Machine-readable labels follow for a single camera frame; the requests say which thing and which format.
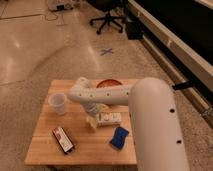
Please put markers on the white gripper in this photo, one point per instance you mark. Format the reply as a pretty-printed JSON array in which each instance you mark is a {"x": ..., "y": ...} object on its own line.
[{"x": 93, "y": 109}]

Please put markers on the clear plastic bottle white label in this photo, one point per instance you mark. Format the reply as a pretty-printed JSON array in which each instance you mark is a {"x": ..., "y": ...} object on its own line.
[{"x": 109, "y": 119}]

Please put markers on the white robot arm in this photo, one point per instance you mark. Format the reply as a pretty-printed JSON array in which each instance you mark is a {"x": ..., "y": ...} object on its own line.
[{"x": 159, "y": 143}]

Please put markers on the blue sponge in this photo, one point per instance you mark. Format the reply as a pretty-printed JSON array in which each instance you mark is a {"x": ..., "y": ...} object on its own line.
[{"x": 119, "y": 137}]

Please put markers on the orange bowl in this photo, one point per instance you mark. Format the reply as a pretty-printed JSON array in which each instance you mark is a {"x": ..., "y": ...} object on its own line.
[{"x": 108, "y": 83}]

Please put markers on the clear plastic cup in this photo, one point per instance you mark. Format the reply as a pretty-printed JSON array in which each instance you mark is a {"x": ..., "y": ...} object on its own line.
[{"x": 57, "y": 101}]

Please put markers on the wooden table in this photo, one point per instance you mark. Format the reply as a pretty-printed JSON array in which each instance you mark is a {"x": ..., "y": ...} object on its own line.
[{"x": 91, "y": 147}]

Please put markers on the black box under bench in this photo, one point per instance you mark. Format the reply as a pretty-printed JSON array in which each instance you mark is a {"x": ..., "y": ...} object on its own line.
[{"x": 133, "y": 30}]

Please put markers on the black office chair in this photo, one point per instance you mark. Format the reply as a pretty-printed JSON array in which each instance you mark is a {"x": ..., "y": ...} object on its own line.
[{"x": 106, "y": 6}]

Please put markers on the long workbench with black top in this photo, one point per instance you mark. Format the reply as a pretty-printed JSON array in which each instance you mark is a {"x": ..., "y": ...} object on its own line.
[{"x": 183, "y": 32}]

